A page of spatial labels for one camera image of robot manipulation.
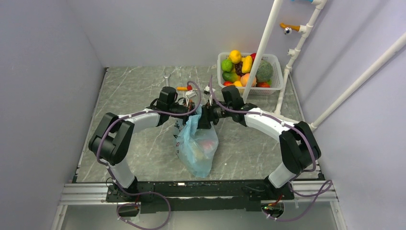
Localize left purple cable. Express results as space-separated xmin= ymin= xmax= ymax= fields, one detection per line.
xmin=95 ymin=80 xmax=203 ymax=230

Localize orange handled screwdriver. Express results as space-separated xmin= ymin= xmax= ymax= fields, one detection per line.
xmin=176 ymin=86 xmax=192 ymax=91

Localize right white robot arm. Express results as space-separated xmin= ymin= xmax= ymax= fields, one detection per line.
xmin=198 ymin=85 xmax=321 ymax=199

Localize yellow lemon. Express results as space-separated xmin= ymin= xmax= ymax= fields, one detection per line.
xmin=228 ymin=50 xmax=242 ymax=64

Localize white pvc pipe frame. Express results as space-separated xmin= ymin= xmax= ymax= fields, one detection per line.
xmin=241 ymin=0 xmax=406 ymax=132

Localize green orange mango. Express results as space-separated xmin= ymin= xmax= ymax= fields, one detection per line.
xmin=222 ymin=72 xmax=241 ymax=83

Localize red fruit at back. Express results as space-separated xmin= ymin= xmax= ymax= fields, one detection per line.
xmin=250 ymin=53 xmax=257 ymax=61

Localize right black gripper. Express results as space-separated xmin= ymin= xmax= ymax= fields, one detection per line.
xmin=194 ymin=99 xmax=233 ymax=129

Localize dark purple grapes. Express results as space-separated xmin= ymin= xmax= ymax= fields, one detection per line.
xmin=235 ymin=62 xmax=244 ymax=76

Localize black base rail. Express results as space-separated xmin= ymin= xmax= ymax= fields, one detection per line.
xmin=106 ymin=180 xmax=294 ymax=214

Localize small yellow fruit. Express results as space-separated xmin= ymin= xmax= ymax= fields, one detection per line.
xmin=233 ymin=80 xmax=243 ymax=87

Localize peach fruit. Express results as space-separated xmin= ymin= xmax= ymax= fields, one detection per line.
xmin=240 ymin=73 xmax=257 ymax=87

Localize orange faucet tap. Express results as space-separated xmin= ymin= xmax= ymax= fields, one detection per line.
xmin=280 ymin=23 xmax=301 ymax=35

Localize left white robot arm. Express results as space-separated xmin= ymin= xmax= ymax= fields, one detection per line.
xmin=88 ymin=86 xmax=199 ymax=201

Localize light blue plastic bag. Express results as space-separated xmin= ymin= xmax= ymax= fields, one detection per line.
xmin=173 ymin=106 xmax=219 ymax=178

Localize aluminium frame rail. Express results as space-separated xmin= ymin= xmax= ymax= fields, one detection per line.
xmin=59 ymin=180 xmax=337 ymax=205

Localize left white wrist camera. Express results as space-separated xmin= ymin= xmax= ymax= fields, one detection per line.
xmin=185 ymin=85 xmax=197 ymax=107

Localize green lime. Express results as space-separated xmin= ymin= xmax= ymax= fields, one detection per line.
xmin=221 ymin=59 xmax=234 ymax=72

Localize silver wrench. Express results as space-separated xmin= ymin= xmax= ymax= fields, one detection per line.
xmin=163 ymin=73 xmax=171 ymax=87

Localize yellow mango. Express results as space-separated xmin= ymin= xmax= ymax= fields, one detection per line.
xmin=241 ymin=56 xmax=253 ymax=74

